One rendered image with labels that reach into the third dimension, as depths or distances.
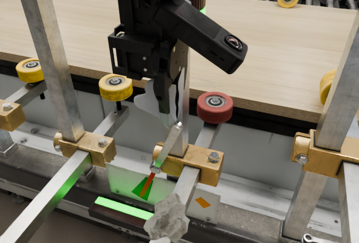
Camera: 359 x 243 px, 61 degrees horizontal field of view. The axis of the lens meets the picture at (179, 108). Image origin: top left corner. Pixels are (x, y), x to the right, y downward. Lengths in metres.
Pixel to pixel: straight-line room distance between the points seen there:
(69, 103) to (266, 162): 0.51
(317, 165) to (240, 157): 0.36
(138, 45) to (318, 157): 0.32
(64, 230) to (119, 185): 0.90
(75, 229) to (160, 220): 1.12
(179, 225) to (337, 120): 0.28
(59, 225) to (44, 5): 1.22
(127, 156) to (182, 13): 0.67
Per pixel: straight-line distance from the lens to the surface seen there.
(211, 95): 0.70
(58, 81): 0.63
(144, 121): 0.89
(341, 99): 0.47
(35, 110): 1.14
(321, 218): 0.89
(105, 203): 0.76
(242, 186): 0.89
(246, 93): 0.73
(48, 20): 0.59
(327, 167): 0.54
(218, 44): 0.35
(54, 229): 1.64
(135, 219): 0.72
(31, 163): 0.91
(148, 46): 0.37
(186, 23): 0.35
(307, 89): 0.79
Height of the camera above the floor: 1.30
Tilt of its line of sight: 37 degrees down
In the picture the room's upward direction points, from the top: straight up
